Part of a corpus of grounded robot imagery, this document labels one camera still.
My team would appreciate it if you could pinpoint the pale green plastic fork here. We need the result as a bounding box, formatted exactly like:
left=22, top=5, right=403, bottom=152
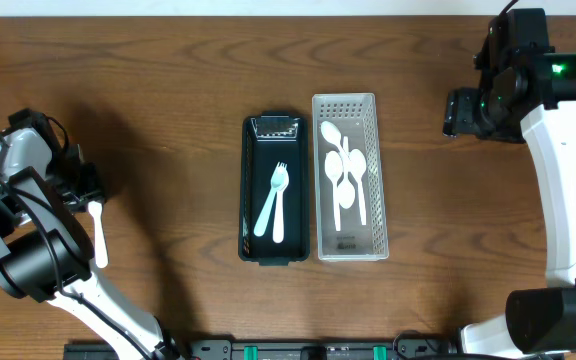
left=253, top=162, right=287, bottom=237

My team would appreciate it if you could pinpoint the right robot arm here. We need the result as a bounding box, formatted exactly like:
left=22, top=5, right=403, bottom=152
left=443, top=3, right=576, bottom=359

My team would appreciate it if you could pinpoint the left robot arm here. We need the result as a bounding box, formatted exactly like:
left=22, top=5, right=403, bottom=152
left=0, top=108, right=182, bottom=359

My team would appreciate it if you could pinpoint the white spoon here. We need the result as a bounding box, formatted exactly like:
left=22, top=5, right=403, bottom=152
left=338, top=136, right=355, bottom=209
left=272, top=164, right=289, bottom=244
left=349, top=149, right=367, bottom=226
left=320, top=121, right=346, bottom=154
left=325, top=151, right=342, bottom=232

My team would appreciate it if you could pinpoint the clear plastic basket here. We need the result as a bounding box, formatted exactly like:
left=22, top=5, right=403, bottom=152
left=312, top=93, right=389, bottom=262

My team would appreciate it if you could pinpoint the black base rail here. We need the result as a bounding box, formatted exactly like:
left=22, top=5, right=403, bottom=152
left=62, top=335, right=464, bottom=360

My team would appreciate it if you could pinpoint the black plastic basket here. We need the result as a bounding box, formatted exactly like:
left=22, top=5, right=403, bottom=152
left=238, top=112, right=310, bottom=266

